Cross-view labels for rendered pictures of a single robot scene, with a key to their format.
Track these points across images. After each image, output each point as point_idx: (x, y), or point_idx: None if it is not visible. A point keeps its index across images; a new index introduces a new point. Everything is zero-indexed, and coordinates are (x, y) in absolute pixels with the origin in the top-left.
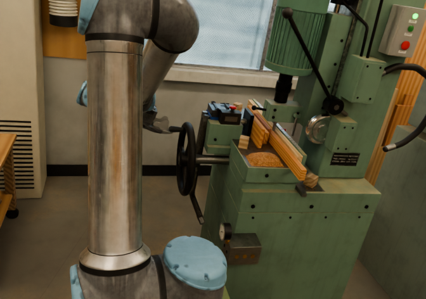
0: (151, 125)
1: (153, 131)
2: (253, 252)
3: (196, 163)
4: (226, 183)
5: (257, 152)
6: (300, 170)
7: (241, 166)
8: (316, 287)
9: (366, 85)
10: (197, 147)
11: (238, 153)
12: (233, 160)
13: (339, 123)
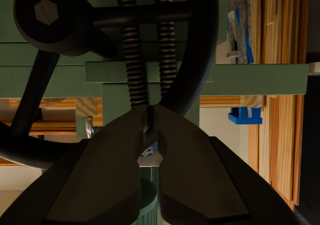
0: (188, 213)
1: (17, 206)
2: None
3: None
4: None
5: (42, 107)
6: (12, 106)
7: (19, 82)
8: None
9: None
10: (159, 41)
11: (56, 93)
12: (73, 66)
13: (78, 136)
